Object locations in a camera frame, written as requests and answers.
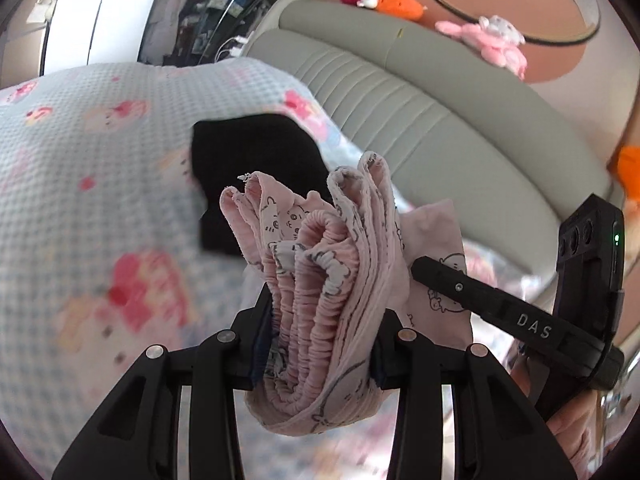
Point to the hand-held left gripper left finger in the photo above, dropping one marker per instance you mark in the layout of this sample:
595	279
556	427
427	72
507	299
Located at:
250	350

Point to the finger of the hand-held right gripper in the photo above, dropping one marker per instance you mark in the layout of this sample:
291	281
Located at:
475	295

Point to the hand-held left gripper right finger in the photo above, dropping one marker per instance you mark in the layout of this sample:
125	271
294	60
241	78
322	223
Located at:
387	365

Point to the pink cartoon print pants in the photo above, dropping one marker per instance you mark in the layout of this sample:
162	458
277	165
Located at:
325	260

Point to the person's right hand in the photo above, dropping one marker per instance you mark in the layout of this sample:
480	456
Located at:
575	430

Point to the orange plush toy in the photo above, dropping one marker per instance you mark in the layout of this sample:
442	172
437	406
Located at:
627	170
397	5

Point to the black folded cloth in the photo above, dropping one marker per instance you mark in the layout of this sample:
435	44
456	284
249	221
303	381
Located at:
250	160

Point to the grey padded headboard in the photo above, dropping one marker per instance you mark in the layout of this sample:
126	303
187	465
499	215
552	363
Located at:
400	110

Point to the blue checkered cartoon blanket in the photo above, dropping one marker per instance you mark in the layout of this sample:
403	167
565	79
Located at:
100	160

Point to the pink plush toy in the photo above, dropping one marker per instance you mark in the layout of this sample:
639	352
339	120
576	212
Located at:
490	40

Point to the white charger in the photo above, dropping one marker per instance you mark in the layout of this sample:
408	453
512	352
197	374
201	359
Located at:
235	50

